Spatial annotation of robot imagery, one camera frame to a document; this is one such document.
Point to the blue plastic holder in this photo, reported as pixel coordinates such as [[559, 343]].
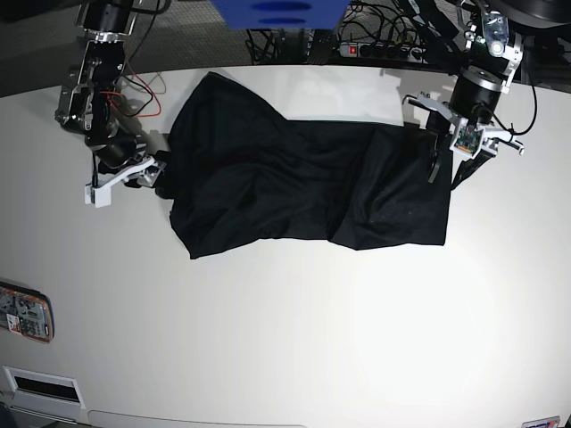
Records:
[[281, 14]]

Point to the clear orange parts box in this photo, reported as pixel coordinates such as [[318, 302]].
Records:
[[26, 312]]

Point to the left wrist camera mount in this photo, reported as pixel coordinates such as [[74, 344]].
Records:
[[469, 137]]

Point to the white power strip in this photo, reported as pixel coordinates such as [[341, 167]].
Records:
[[383, 51]]

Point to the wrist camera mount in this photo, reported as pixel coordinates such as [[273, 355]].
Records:
[[469, 137], [144, 173]]

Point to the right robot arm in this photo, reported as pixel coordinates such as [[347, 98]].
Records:
[[111, 21]]

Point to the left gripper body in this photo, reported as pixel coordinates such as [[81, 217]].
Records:
[[494, 54]]

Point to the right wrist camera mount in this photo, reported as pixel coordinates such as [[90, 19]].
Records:
[[144, 173]]

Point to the black T-shirt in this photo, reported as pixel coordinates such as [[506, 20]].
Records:
[[241, 173]]

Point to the white slotted table inset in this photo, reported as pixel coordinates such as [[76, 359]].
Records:
[[46, 395]]

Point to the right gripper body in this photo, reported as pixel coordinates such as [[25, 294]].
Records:
[[92, 106]]

